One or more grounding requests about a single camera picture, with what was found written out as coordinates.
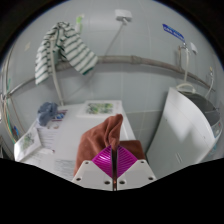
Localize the grey horizontal wall pipe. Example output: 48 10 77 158
3 54 218 101

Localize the blue-grey crumpled cloth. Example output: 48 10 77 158
37 101 59 127

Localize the blue wall sign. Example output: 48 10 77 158
162 23 186 43

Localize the small booklet with green picture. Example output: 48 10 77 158
77 100 121 118

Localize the green white striped garment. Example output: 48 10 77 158
34 21 99 86

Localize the white wall socket box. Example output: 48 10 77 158
114 9 133 24

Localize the grey printed sheet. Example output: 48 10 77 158
54 159 77 181

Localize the white front-loading washing machine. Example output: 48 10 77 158
14 99 138 183

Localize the small white wall socket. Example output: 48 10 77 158
189 42 199 56

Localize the white printed paper sheet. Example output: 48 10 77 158
34 125 64 156

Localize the metal wall tap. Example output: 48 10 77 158
178 42 191 86

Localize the white upright drain pipe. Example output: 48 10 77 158
49 36 65 106

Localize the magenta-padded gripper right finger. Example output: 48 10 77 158
114 145 158 192

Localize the white top-loading washing machine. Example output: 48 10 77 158
146 87 224 179

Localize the colourful leaflet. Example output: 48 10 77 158
49 109 68 123

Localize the thin socket cable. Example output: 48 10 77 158
64 23 126 101

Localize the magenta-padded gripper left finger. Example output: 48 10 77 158
71 145 114 192

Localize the brown towel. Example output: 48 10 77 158
73 113 147 176

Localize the large booklet with green picture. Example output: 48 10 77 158
13 131 43 163

